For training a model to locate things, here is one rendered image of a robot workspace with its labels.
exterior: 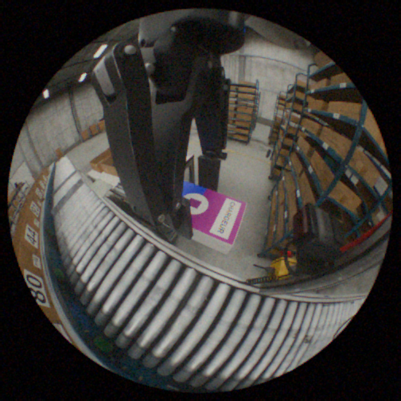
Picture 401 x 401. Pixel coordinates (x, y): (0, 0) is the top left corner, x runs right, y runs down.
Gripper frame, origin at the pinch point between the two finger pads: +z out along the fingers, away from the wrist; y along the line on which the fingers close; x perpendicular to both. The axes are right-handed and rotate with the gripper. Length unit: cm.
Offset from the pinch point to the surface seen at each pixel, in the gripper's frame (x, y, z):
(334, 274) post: 25.7, 3.0, 1.4
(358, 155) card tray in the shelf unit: 55, -43, -14
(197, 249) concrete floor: -15, -24, 107
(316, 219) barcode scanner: 16.8, -2.7, -1.9
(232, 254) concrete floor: 20, -34, 107
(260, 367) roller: 44, 36, 32
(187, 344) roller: 12.3, 31.6, 31.9
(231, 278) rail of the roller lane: 13.8, 1.6, 33.3
